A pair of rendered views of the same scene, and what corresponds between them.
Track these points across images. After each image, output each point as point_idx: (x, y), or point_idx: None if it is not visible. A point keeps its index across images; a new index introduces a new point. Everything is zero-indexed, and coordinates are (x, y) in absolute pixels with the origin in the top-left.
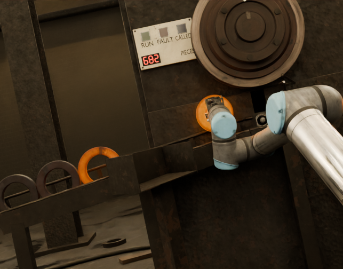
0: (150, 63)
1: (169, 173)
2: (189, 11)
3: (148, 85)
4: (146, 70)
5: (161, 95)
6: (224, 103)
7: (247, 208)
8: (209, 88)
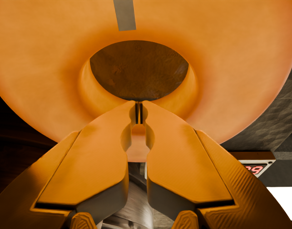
0: (250, 166)
1: None
2: None
3: (281, 130)
4: (260, 150)
5: (272, 107)
6: (69, 131)
7: None
8: (135, 101)
